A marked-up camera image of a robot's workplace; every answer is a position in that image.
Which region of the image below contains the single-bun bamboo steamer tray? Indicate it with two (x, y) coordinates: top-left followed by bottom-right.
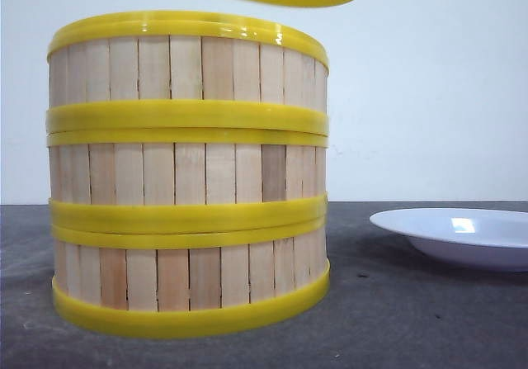
(50, 142), (327, 246)

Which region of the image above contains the white plate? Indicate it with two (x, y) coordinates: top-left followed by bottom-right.
(370, 208), (527, 272)

